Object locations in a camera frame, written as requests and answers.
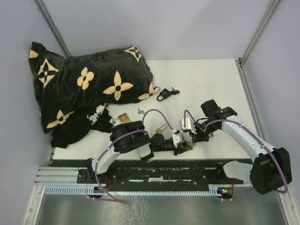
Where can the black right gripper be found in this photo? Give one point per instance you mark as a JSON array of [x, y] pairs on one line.
[[197, 138]]

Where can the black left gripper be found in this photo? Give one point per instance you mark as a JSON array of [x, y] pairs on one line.
[[183, 147]]

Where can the small brass padlock top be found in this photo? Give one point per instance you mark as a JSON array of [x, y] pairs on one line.
[[190, 144]]

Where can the small brass padlock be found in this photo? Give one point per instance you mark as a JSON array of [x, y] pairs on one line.
[[190, 144], [161, 129]]

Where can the black padlock keys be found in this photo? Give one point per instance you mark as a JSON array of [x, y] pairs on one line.
[[174, 91]]

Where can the black padlock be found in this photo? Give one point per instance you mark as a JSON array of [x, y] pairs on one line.
[[163, 95]]

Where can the large padlock keys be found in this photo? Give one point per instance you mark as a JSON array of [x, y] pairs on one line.
[[141, 111]]

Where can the large brass padlock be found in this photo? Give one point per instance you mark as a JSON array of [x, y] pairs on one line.
[[121, 119]]

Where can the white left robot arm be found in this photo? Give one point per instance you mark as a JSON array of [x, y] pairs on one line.
[[133, 136]]

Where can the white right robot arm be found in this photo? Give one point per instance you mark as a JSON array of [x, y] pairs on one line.
[[271, 167]]

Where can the black floral garment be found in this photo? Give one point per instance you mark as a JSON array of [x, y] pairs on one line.
[[80, 123]]

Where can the black floral plush pillow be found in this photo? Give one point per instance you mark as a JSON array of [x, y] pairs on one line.
[[63, 86]]

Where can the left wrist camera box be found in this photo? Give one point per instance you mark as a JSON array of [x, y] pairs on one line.
[[177, 138]]

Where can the light blue cable duct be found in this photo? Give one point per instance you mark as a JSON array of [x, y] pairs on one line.
[[96, 191]]

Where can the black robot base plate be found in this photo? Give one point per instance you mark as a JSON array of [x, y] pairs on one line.
[[164, 174]]

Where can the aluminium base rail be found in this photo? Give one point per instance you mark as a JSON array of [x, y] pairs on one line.
[[60, 176]]

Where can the right aluminium frame post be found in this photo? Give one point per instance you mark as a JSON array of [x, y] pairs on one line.
[[263, 24]]

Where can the aluminium frame post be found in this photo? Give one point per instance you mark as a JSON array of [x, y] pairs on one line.
[[53, 28], [263, 24]]

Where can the left aluminium frame post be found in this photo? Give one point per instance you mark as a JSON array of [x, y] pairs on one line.
[[53, 28]]

